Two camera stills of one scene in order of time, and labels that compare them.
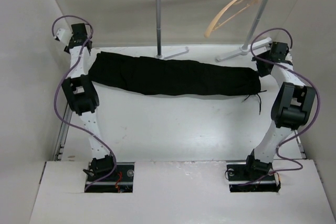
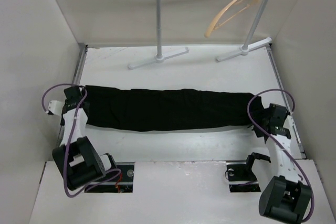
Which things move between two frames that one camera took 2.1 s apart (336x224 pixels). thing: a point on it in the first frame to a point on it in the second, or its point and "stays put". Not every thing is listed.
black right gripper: [262, 72] to [256, 119]
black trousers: [128, 73] to [143, 110]
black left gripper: [71, 40] to [62, 121]
